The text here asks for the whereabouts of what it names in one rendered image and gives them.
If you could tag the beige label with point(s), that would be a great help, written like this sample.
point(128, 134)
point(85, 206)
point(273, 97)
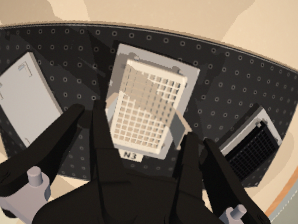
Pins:
point(131, 155)

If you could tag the beige well plate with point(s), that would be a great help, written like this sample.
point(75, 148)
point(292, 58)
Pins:
point(130, 122)

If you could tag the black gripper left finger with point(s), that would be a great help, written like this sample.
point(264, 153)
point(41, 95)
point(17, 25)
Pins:
point(24, 182)

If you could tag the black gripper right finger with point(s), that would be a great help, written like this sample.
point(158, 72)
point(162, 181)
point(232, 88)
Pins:
point(196, 158)

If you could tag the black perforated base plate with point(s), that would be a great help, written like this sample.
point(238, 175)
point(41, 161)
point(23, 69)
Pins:
point(77, 59)

